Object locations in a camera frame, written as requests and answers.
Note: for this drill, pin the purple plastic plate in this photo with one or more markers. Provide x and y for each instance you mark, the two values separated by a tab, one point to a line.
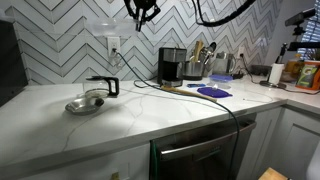
215	92

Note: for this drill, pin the metal paper towel holder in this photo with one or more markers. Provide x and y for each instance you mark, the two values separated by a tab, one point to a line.
271	85

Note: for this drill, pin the black device on counter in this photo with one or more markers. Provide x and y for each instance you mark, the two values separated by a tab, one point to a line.
260	70

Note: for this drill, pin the wooden block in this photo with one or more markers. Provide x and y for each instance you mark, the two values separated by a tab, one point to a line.
271	175

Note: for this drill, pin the clear container blue lid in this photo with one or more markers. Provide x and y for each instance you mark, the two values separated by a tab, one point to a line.
220	81

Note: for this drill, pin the stainless steel dishwasher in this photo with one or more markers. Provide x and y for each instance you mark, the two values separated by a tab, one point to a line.
203	150

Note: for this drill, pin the yellow bottle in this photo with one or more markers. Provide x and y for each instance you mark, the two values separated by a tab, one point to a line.
293	65

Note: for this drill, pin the blue snack packet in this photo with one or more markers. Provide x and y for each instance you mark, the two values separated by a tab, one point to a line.
196	85

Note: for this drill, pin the small white wall outlet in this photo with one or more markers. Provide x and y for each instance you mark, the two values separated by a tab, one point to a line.
241	51

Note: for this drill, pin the white paper towel roll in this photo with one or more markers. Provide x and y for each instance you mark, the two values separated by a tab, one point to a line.
276	73

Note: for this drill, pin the black camera on tripod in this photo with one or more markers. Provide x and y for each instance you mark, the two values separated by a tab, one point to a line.
301	25

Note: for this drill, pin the metal ladle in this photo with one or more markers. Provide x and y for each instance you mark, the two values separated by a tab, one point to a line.
210	50

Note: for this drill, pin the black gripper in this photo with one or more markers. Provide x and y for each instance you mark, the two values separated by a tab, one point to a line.
144	4

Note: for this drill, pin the long wooden spoon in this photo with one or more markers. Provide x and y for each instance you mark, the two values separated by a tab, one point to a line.
188	93

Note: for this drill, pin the black silver coffee maker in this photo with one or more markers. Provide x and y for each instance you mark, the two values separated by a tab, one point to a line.
170	66

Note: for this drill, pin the metal utensil pot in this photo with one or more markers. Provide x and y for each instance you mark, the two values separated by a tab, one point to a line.
193	70

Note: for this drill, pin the flat wooden spatula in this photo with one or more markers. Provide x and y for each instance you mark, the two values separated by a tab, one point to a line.
198	48

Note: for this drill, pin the silver metal kettle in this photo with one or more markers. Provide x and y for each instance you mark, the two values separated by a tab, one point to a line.
223	63

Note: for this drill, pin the shallow metal bowl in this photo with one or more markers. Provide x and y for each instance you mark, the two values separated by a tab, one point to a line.
83	106

